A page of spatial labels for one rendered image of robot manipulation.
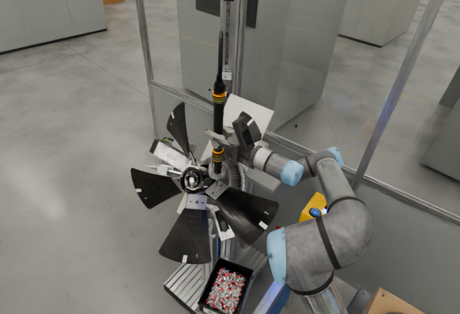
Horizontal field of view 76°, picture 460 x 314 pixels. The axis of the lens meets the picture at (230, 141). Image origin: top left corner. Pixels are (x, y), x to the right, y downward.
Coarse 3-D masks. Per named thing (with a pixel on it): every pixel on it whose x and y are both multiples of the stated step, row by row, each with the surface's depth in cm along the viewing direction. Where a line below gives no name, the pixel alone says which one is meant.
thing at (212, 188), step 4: (212, 184) 126; (220, 184) 127; (224, 184) 127; (208, 188) 124; (212, 188) 125; (220, 188) 125; (224, 188) 126; (208, 192) 123; (212, 192) 123; (216, 192) 124; (220, 192) 124; (212, 196) 122; (216, 196) 122
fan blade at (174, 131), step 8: (184, 104) 131; (176, 112) 136; (184, 112) 130; (168, 120) 144; (176, 120) 136; (184, 120) 130; (168, 128) 146; (176, 128) 138; (184, 128) 130; (176, 136) 141; (184, 136) 131; (184, 144) 133; (184, 152) 137
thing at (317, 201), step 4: (316, 192) 141; (316, 196) 139; (320, 196) 139; (312, 200) 137; (316, 200) 137; (320, 200) 137; (324, 200) 137; (308, 204) 135; (312, 204) 135; (316, 204) 136; (320, 204) 136; (324, 204) 136; (308, 208) 133; (312, 208) 133; (316, 208) 133; (320, 208) 134; (304, 212) 132; (308, 212) 132; (320, 212) 132; (304, 216) 132; (308, 216) 130; (312, 216) 130; (316, 216) 130; (300, 220) 135; (304, 220) 133
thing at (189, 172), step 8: (192, 168) 124; (200, 168) 123; (208, 168) 133; (184, 176) 126; (192, 176) 124; (200, 176) 123; (208, 176) 125; (184, 184) 125; (192, 184) 124; (200, 184) 122; (208, 184) 124; (192, 192) 122; (200, 192) 123
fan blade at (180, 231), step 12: (180, 216) 126; (192, 216) 127; (204, 216) 129; (180, 228) 126; (192, 228) 127; (204, 228) 129; (168, 240) 125; (180, 240) 125; (192, 240) 126; (204, 240) 128; (168, 252) 125; (180, 252) 126; (192, 252) 126; (204, 252) 127
